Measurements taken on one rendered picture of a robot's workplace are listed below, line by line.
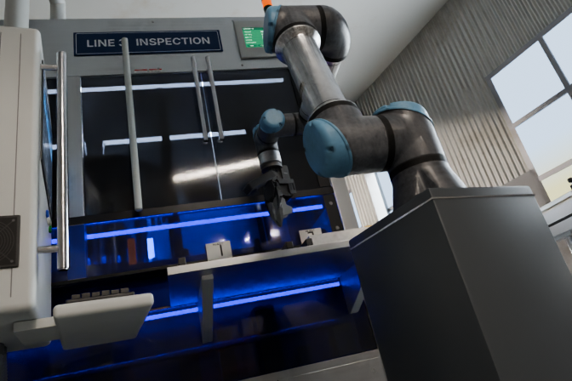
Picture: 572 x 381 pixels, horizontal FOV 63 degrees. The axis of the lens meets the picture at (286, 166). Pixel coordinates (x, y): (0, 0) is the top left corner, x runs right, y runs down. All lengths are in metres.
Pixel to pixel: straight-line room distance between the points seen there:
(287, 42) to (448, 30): 3.55
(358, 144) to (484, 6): 3.59
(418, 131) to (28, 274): 0.84
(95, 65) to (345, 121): 1.34
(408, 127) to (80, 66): 1.45
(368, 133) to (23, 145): 0.80
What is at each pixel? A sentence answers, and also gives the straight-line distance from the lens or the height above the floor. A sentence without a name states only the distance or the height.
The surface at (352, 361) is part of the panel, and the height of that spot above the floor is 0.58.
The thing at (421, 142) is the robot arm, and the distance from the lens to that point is 0.92.
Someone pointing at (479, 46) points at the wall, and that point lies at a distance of 4.33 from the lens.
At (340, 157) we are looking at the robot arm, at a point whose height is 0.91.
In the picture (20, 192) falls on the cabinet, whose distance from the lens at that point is 1.18.
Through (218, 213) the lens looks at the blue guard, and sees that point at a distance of 1.69.
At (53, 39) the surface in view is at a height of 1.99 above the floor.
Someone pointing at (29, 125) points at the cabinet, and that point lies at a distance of 1.27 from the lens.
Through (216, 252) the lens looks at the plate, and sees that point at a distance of 1.64.
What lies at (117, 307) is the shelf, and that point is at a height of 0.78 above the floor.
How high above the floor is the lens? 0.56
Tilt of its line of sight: 25 degrees up
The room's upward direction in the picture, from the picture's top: 13 degrees counter-clockwise
